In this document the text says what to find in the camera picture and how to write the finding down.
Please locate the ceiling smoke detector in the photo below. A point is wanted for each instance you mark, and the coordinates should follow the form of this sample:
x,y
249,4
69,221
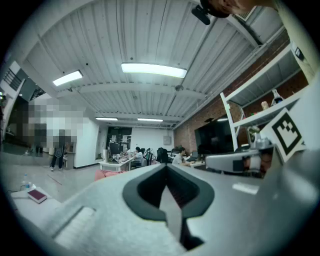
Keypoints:
x,y
179,87

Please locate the white flower vase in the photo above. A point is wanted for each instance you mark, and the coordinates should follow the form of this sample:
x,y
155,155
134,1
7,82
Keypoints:
x,y
254,133

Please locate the brown jar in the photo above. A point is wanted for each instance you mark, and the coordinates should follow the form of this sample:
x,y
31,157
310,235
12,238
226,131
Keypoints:
x,y
264,105

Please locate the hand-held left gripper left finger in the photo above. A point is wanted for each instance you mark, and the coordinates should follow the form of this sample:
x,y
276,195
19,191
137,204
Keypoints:
x,y
100,212

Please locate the large black wall screen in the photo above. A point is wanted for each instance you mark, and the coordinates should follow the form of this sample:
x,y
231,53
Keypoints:
x,y
215,137

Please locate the white metal shelf unit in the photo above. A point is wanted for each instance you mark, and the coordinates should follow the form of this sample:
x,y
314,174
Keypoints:
x,y
265,80

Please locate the white office desk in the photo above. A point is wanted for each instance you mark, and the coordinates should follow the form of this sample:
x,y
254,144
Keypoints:
x,y
197,164
117,163

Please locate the ceiling light panel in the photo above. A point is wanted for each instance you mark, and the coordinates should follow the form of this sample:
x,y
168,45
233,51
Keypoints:
x,y
67,78
106,119
150,120
153,70

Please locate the dark red notebook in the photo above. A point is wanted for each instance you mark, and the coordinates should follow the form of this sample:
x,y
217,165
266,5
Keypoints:
x,y
36,195

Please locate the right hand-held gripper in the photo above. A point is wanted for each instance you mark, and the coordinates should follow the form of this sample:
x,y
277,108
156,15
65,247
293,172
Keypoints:
x,y
287,135

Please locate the gray wall electrical box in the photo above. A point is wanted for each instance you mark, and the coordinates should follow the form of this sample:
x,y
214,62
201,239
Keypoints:
x,y
167,140

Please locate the black office chair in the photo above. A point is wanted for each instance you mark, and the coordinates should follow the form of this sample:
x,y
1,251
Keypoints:
x,y
162,155

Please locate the pink beanbag seat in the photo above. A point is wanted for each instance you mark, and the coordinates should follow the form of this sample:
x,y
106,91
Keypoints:
x,y
105,174

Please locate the black head camera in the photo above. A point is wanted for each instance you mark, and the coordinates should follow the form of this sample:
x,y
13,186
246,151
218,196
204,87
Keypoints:
x,y
201,15

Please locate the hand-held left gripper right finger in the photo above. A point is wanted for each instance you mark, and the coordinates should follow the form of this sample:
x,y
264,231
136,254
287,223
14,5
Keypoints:
x,y
225,212

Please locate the person's head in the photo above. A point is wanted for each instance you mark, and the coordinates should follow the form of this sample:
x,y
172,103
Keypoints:
x,y
225,7

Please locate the dark laptop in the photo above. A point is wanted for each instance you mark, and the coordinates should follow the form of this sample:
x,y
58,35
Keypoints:
x,y
193,157

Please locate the clear water bottle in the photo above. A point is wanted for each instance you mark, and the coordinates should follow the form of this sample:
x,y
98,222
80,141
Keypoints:
x,y
26,183

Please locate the black computer monitor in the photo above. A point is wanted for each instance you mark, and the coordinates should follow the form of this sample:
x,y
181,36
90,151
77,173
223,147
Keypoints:
x,y
115,148

